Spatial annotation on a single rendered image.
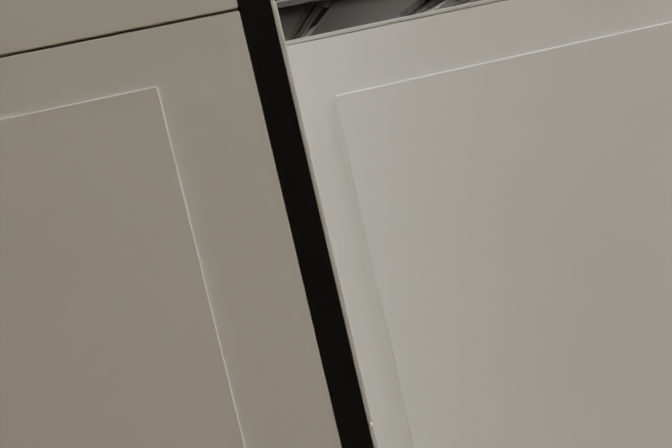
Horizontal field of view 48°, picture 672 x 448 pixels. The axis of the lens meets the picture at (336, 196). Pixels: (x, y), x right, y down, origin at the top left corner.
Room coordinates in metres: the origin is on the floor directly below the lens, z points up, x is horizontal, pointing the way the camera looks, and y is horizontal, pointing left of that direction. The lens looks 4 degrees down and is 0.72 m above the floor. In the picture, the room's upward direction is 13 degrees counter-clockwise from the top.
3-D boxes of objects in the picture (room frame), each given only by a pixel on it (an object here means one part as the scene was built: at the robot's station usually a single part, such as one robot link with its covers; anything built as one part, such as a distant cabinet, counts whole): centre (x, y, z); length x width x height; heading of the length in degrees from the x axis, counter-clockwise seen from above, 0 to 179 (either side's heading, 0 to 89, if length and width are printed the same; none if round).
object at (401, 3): (1.14, -0.11, 0.90); 0.34 x 0.34 x 0.01; 9
